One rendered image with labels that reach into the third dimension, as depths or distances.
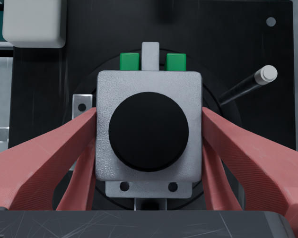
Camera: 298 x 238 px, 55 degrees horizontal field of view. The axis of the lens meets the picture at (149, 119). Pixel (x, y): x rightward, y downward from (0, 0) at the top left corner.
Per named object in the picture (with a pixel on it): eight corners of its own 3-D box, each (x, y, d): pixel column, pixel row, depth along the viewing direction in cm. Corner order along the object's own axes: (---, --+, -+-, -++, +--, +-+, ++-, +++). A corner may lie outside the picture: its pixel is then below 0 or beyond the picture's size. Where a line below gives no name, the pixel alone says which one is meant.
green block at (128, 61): (142, 87, 22) (139, 72, 17) (126, 87, 22) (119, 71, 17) (142, 72, 22) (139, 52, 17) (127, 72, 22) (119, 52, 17)
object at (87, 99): (96, 123, 22) (92, 121, 20) (76, 122, 22) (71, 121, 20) (97, 97, 22) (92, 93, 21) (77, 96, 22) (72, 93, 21)
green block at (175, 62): (178, 88, 22) (186, 72, 17) (162, 88, 22) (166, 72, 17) (178, 72, 22) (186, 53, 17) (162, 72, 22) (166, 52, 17)
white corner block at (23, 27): (71, 55, 26) (57, 39, 22) (22, 54, 26) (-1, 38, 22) (73, 6, 27) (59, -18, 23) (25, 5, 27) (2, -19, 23)
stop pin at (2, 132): (29, 142, 28) (9, 143, 24) (17, 142, 28) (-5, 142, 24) (30, 128, 28) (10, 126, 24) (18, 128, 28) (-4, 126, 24)
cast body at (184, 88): (185, 189, 17) (209, 221, 10) (112, 188, 17) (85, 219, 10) (186, 53, 18) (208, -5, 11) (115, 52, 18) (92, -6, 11)
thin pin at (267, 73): (229, 104, 22) (278, 81, 13) (218, 104, 22) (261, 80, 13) (229, 94, 22) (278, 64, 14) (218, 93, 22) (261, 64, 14)
